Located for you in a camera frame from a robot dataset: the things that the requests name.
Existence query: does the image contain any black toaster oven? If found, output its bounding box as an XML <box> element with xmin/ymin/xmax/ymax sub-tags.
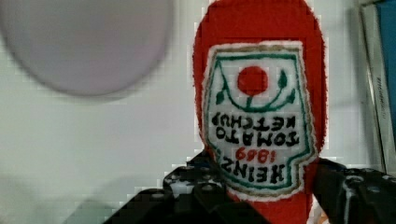
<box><xmin>358</xmin><ymin>0</ymin><xmax>396</xmax><ymax>175</ymax></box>

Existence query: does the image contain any grey round plate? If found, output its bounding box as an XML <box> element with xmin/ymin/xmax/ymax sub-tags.
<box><xmin>1</xmin><ymin>0</ymin><xmax>174</xmax><ymax>96</ymax></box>

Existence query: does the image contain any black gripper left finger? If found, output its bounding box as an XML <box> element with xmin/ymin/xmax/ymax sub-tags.
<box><xmin>104</xmin><ymin>151</ymin><xmax>268</xmax><ymax>224</ymax></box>

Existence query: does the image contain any red plush ketchup bottle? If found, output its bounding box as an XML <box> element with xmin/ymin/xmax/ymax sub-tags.
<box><xmin>192</xmin><ymin>0</ymin><xmax>327</xmax><ymax>224</ymax></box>

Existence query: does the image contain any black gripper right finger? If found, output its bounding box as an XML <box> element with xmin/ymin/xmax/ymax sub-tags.
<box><xmin>313</xmin><ymin>159</ymin><xmax>396</xmax><ymax>224</ymax></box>

